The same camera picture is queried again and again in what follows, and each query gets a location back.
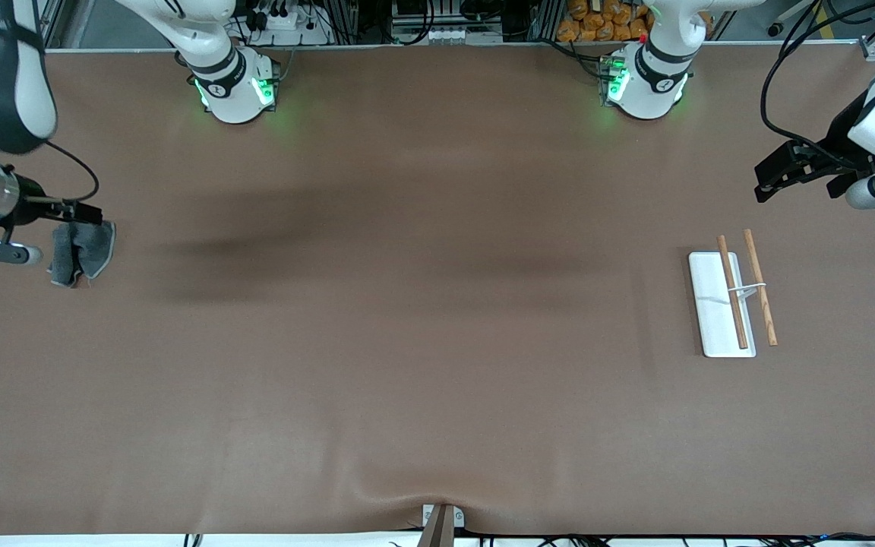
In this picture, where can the metal table edge clamp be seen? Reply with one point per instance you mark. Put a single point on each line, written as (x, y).
(441, 532)

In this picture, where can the orange packaged goods pile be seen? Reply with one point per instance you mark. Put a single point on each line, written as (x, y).
(597, 23)

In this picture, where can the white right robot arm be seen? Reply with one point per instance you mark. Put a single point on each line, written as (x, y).
(232, 91)

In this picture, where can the grey and purple towel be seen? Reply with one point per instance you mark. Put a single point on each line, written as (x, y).
(84, 254)

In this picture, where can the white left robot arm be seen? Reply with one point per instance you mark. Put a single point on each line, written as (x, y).
(646, 83)

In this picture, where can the white rack base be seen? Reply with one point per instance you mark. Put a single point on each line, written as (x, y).
(707, 304)

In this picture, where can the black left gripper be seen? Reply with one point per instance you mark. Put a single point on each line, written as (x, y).
(839, 139)

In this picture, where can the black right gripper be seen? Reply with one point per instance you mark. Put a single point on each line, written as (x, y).
(30, 194)

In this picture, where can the brown table mat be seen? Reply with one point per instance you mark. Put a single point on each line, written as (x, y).
(437, 342)

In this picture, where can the white power strip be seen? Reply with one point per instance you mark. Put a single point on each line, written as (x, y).
(285, 21)

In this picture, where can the wooden rack rod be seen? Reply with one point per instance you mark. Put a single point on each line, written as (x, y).
(734, 296)
(761, 292)

